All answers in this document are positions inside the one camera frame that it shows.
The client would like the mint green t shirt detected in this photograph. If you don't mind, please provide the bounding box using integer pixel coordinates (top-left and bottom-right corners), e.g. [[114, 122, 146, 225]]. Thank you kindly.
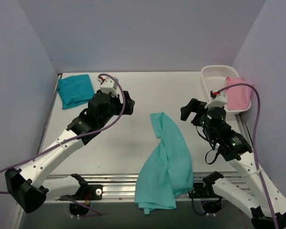
[[134, 112, 194, 215]]

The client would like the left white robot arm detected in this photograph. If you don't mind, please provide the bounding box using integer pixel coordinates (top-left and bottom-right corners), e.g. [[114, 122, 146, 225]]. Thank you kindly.
[[5, 90, 135, 213]]

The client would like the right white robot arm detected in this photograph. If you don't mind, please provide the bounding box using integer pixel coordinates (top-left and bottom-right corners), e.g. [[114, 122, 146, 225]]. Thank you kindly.
[[181, 98, 286, 229]]

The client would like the folded teal t shirt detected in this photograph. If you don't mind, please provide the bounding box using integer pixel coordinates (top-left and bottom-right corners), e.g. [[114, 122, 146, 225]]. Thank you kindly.
[[57, 74, 95, 110]]

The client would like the pink t shirt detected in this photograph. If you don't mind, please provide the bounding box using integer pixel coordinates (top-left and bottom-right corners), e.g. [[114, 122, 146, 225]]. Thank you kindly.
[[225, 77, 254, 111]]

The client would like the white perforated plastic basket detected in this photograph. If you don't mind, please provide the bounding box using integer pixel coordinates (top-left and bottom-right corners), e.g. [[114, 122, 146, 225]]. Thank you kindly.
[[201, 65, 251, 115]]

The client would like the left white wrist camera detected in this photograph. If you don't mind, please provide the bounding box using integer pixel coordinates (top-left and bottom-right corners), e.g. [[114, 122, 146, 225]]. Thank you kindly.
[[97, 76, 118, 97]]

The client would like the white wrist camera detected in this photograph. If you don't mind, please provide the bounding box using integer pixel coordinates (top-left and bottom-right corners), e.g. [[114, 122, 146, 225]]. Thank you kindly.
[[97, 76, 118, 97], [204, 91, 227, 109]]

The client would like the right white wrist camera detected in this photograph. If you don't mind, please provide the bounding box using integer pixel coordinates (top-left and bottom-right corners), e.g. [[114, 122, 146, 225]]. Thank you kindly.
[[204, 91, 227, 109]]

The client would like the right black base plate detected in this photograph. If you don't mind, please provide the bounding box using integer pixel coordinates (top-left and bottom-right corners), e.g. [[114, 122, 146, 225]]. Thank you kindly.
[[188, 182, 222, 199]]

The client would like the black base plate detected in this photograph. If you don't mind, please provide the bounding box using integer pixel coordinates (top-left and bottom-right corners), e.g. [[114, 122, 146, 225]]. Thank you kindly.
[[59, 184, 103, 201], [188, 182, 222, 199]]

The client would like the aluminium rail frame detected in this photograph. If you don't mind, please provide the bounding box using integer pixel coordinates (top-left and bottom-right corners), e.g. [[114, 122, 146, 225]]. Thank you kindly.
[[20, 111, 252, 229]]

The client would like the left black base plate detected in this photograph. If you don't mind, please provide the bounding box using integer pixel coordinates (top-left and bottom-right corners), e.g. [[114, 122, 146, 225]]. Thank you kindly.
[[59, 184, 103, 201]]

